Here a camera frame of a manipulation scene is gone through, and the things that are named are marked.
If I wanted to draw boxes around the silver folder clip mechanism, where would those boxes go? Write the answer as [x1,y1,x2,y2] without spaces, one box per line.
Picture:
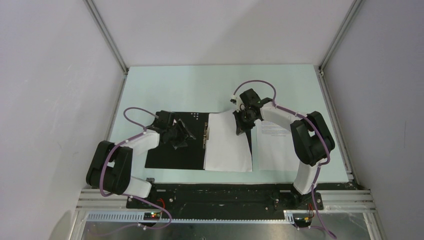
[202,122,210,150]

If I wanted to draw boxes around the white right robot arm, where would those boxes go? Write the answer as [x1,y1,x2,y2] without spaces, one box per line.
[230,88,335,209]

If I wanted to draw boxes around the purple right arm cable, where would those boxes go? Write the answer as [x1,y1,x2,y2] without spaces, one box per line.
[231,79,337,240]

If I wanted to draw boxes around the right controller circuit board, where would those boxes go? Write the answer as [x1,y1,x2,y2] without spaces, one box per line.
[292,217,313,229]

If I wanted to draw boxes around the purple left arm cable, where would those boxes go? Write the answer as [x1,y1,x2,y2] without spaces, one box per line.
[99,106,173,231]

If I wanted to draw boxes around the aluminium frame post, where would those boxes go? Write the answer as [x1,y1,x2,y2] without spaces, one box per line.
[317,0,365,77]
[82,0,129,75]

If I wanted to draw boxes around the left aluminium frame post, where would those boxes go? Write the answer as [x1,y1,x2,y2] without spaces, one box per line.
[82,0,129,75]

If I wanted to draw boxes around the white paper stack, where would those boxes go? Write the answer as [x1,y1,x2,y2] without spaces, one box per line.
[204,110,253,173]

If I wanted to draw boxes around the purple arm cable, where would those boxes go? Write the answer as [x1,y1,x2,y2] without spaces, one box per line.
[99,106,173,231]
[231,79,337,240]

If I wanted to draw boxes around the right aluminium frame post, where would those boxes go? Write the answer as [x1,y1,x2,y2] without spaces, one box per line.
[317,0,365,77]

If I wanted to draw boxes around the left controller circuit board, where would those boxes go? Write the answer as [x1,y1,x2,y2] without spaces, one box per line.
[143,212,161,221]

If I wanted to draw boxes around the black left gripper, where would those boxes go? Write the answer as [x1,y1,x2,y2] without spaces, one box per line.
[167,119,195,150]

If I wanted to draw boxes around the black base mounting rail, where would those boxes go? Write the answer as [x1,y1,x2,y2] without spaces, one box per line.
[146,183,312,221]

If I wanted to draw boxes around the controller circuit board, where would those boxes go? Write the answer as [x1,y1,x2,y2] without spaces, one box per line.
[143,212,161,221]
[292,217,313,229]

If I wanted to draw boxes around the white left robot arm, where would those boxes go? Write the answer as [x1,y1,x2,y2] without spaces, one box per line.
[85,110,195,208]

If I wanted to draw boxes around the printed white paper sheet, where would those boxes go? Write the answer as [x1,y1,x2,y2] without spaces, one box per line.
[255,120,300,172]

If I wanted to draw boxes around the beige black file folder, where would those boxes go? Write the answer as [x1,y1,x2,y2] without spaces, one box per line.
[144,111,253,171]

